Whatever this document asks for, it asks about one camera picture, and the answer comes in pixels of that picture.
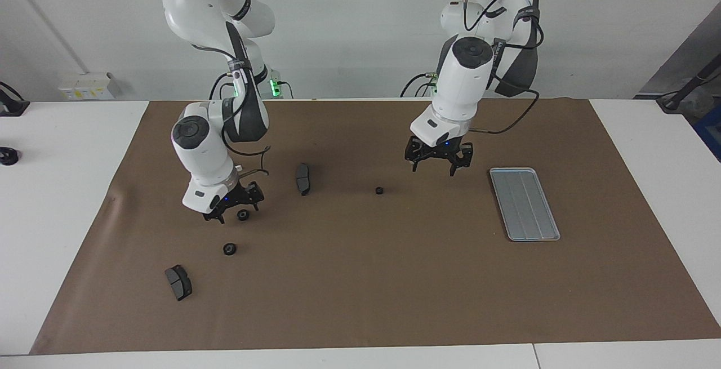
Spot silver metal tray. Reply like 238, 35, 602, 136
489, 167, 562, 242

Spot dark grey brake pad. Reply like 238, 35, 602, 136
295, 163, 312, 196
164, 265, 193, 302

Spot brown paper table mat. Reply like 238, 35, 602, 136
29, 97, 721, 355

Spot black table clamp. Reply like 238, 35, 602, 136
0, 82, 30, 117

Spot black stand leg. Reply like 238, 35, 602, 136
656, 54, 721, 113

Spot blue crate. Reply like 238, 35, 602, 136
693, 107, 721, 161

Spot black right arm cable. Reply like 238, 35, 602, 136
211, 70, 271, 178

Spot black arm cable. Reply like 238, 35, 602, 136
211, 70, 271, 178
462, 0, 541, 134

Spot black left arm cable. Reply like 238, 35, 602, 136
462, 0, 541, 134

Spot black left base cable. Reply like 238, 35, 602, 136
400, 72, 437, 98

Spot white wall socket box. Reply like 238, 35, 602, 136
58, 72, 120, 101

